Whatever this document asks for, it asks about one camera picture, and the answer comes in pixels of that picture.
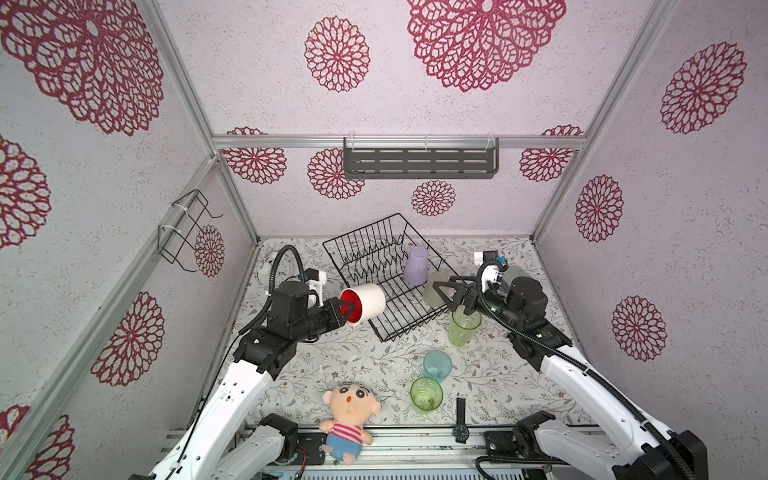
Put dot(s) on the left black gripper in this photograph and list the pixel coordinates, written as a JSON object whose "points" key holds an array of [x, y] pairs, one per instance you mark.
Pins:
{"points": [[330, 307]]}

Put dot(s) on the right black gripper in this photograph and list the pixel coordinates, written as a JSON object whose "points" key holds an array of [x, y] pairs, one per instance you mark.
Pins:
{"points": [[473, 294]]}

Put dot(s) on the white mug red inside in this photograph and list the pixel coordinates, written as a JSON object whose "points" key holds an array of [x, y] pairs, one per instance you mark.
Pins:
{"points": [[370, 302]]}

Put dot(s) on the lilac plastic cup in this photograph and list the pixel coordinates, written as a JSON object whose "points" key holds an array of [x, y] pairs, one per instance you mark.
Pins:
{"points": [[416, 270]]}

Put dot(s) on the teal plastic cup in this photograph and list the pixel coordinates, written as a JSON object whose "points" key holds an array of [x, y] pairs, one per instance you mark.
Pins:
{"points": [[437, 365]]}

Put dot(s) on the bright green short cup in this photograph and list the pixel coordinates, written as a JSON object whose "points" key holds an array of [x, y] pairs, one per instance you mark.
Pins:
{"points": [[426, 394]]}

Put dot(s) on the frosted pale green cup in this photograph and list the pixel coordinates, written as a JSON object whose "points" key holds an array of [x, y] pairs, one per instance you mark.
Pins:
{"points": [[430, 295]]}

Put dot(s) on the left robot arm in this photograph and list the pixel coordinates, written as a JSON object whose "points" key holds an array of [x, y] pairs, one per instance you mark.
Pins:
{"points": [[294, 314]]}

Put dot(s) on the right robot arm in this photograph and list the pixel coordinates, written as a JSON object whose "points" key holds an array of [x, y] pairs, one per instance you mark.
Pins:
{"points": [[636, 446]]}

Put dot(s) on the tall light green cup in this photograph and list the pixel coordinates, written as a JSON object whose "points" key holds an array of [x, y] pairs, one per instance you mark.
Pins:
{"points": [[463, 326]]}

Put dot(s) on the green folded cloth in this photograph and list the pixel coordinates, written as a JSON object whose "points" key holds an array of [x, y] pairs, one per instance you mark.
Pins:
{"points": [[512, 273]]}

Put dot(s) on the white alarm clock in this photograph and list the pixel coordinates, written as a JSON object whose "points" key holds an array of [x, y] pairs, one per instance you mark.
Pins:
{"points": [[284, 271]]}

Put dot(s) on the plush doll striped shirt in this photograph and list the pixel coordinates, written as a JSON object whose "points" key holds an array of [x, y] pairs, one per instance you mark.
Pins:
{"points": [[351, 406]]}

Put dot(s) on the black wristwatch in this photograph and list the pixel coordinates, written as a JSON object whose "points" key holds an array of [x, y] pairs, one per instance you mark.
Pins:
{"points": [[460, 430]]}

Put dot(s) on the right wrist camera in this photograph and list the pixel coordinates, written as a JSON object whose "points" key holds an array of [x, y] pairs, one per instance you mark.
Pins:
{"points": [[491, 267]]}

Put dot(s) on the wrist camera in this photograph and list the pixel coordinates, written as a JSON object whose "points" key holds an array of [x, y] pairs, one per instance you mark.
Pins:
{"points": [[316, 280], [491, 267]]}

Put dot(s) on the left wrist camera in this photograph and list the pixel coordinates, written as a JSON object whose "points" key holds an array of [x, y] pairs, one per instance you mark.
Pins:
{"points": [[316, 280]]}

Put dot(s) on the black wire dish rack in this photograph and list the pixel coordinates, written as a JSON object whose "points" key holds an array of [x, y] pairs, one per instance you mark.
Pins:
{"points": [[377, 253]]}

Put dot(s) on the grey wall shelf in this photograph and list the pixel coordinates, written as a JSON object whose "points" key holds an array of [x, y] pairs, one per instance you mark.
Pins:
{"points": [[427, 162]]}

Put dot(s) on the black wire wall basket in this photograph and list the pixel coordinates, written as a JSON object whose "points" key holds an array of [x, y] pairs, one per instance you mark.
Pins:
{"points": [[192, 242]]}

